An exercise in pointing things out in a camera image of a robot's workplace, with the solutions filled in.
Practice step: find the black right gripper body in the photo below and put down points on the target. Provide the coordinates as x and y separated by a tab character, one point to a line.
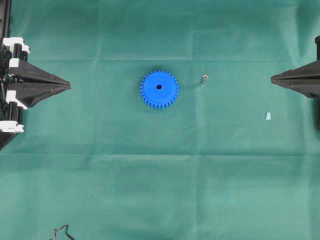
317	42

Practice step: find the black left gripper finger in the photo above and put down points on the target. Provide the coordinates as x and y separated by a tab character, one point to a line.
27	95
27	71

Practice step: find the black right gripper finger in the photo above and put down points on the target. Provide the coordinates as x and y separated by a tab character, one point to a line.
308	88
308	71

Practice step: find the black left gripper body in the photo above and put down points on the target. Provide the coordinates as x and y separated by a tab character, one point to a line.
12	50

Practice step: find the small grey metal shaft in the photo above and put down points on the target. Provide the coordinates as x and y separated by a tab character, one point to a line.
204	79

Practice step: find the blue plastic gear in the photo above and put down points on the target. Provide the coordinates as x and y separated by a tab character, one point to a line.
159	89

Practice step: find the small pale tape piece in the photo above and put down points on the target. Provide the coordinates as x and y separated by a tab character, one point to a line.
268	116

